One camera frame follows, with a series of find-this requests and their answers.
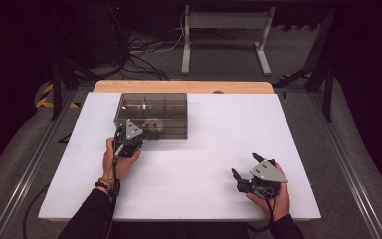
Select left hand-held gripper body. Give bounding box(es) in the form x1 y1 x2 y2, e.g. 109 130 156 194
113 119 144 159

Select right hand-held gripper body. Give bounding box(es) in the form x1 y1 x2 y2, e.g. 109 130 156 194
236 159 289 200

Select white plush toy blue ears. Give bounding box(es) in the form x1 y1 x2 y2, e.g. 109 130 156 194
141 120 164 131

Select smoky transparent drawer box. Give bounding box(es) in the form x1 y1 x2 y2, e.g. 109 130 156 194
113 92 189 141

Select person's right hand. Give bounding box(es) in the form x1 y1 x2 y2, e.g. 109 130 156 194
245 163 291 223

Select person's left hand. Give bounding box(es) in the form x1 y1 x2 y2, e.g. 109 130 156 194
102 137 142 187

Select white board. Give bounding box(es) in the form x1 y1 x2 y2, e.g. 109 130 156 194
38 92 322 223

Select yellow black hazard tape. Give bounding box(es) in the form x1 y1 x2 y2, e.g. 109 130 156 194
278 71 313 104
35 82 82 110

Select person's lap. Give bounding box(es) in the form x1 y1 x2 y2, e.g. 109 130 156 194
106 221 251 239

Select black metal stand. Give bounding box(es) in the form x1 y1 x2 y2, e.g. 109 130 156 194
48 6 96 122
272 6 336 124

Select dark cabinet with red light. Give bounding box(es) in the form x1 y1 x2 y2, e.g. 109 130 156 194
76 0 128 66

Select white metal stand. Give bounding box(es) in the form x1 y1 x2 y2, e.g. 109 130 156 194
180 4 277 76

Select right hand-held gripper cable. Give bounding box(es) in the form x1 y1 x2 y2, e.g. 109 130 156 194
245 185 282 233

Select hand-held gripper cable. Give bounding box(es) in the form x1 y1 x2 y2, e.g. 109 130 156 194
105 144 124 235
245 185 282 233

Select left hand-held gripper cable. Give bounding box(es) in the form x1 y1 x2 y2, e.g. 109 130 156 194
105 144 124 235

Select black bracket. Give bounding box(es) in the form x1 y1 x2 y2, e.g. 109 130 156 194
58 132 73 145

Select black beaded bracelet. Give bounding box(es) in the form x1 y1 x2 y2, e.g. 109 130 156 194
94 180 116 198

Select bundle of black floor cables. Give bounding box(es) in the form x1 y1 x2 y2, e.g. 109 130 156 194
110 4 171 82

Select aluminium rail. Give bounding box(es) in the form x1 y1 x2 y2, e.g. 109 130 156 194
306 89 382 239
0 89 79 239

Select white floor cable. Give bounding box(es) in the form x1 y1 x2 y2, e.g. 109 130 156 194
128 11 186 54

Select black floor cable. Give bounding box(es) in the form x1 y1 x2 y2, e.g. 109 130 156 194
21 183 52 239

